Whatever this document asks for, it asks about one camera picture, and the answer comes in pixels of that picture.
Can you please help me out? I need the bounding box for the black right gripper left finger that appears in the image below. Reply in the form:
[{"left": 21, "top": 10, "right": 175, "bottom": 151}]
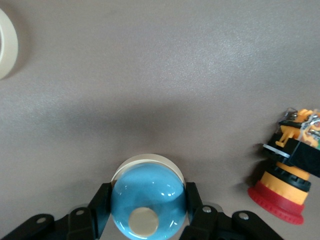
[{"left": 0, "top": 182, "right": 118, "bottom": 240}]

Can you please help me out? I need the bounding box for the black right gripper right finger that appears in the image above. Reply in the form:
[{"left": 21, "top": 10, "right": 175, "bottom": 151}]
[{"left": 179, "top": 181, "right": 286, "bottom": 240}]

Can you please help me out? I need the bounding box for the blue dome call bell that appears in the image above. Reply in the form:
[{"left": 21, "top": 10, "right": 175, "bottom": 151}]
[
  {"left": 0, "top": 8, "right": 19, "bottom": 81},
  {"left": 109, "top": 153, "right": 188, "bottom": 240}
]

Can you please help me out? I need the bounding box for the orange emergency stop button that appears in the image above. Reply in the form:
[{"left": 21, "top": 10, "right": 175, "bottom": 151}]
[{"left": 247, "top": 107, "right": 320, "bottom": 226}]

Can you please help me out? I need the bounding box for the brown table cover mat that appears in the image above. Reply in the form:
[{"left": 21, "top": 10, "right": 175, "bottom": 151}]
[{"left": 0, "top": 0, "right": 320, "bottom": 240}]

